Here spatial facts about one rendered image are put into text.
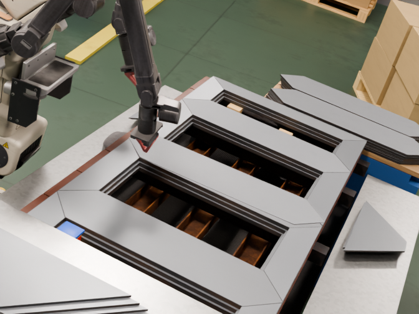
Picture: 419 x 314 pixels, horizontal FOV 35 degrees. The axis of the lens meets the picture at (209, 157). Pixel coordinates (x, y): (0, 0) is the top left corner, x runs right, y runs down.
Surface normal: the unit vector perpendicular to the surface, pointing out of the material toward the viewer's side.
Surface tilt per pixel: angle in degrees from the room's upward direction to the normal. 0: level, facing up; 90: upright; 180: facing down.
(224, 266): 0
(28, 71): 90
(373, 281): 0
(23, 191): 0
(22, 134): 8
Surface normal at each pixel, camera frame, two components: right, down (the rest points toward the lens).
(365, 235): 0.26, -0.83
